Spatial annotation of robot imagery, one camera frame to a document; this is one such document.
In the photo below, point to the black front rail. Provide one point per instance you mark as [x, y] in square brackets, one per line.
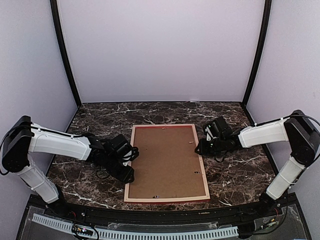
[241, 214]

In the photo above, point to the brown cardboard backing board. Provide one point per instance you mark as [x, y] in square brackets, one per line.
[167, 170]

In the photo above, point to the white slotted cable duct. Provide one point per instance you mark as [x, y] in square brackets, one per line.
[121, 231]

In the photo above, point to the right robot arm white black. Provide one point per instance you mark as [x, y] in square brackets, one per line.
[300, 132]

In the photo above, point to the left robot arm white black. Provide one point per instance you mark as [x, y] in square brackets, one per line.
[26, 138]

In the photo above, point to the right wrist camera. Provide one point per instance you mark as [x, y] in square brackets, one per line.
[209, 135]

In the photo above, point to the right black corner post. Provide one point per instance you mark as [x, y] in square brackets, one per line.
[258, 52]

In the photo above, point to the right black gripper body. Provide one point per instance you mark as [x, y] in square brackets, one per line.
[214, 149]

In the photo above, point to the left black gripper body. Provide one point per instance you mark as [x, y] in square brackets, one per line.
[111, 168]

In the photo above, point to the left black corner post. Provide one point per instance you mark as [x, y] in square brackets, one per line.
[63, 52]

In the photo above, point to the black corner post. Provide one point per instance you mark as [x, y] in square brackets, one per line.
[63, 52]
[258, 52]

